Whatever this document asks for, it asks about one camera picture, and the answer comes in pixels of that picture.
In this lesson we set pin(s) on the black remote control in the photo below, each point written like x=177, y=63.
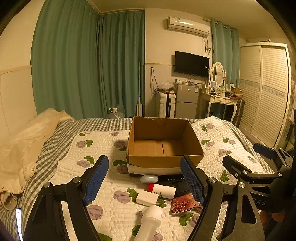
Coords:
x=172, y=178

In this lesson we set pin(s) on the white mop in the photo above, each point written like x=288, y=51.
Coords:
x=139, y=92

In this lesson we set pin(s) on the small brown cardboard box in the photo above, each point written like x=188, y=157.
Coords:
x=236, y=92

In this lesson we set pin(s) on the clear water jug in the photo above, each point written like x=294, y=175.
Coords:
x=116, y=112

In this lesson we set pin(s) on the smartphone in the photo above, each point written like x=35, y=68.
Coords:
x=19, y=223

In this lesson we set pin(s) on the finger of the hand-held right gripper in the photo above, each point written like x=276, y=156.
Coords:
x=239, y=168
x=266, y=148

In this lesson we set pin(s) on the white charger block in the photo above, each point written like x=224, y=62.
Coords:
x=148, y=198

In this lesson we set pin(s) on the light green curtain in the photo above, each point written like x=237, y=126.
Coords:
x=225, y=55

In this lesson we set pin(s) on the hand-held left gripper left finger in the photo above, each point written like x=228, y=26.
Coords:
x=96, y=183

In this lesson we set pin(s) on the white louvred wardrobe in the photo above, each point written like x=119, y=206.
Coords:
x=263, y=92

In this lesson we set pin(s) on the cream duvet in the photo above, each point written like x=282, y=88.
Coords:
x=30, y=141

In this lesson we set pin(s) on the white headboard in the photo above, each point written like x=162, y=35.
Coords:
x=16, y=97

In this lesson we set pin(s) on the white suitcase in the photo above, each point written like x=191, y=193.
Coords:
x=165, y=105

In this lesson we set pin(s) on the red patterned box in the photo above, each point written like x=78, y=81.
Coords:
x=183, y=204

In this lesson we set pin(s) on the white earbuds case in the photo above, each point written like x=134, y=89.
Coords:
x=149, y=179

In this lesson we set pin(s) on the floral white quilt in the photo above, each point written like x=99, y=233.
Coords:
x=104, y=148

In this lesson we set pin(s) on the black wall television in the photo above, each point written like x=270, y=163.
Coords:
x=192, y=63

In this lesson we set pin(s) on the clear plastic bag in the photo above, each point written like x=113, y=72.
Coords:
x=166, y=86

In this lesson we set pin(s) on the white air conditioner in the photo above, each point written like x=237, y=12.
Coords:
x=187, y=26

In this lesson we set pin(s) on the white cylindrical bottle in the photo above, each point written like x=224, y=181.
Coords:
x=149, y=223

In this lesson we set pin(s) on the grey checked bed sheet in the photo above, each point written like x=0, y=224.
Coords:
x=50, y=150

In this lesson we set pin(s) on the white dressing table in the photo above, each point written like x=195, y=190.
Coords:
x=216, y=99

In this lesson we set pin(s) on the silver small fridge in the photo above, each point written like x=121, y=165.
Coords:
x=186, y=102

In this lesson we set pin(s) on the white bottle with red cap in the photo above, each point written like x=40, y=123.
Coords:
x=163, y=190

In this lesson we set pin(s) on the white oval mirror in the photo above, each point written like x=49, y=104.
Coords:
x=217, y=71

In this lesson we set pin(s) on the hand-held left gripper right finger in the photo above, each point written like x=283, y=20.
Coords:
x=193, y=183

